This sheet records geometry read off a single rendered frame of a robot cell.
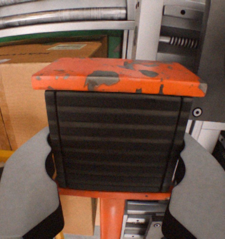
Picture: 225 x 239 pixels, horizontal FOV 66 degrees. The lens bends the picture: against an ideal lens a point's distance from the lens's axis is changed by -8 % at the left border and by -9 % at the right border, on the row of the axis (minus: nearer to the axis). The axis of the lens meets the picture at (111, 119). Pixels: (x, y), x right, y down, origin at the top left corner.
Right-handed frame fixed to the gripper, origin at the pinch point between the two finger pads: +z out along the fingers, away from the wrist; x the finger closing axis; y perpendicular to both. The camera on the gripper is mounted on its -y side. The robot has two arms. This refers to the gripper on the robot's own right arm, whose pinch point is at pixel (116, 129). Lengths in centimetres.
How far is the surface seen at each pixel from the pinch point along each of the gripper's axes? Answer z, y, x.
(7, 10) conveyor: 70, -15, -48
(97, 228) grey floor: 119, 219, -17
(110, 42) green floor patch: 118, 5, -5
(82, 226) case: 24, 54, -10
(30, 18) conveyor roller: 63, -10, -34
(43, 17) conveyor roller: 63, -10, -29
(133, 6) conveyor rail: 59, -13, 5
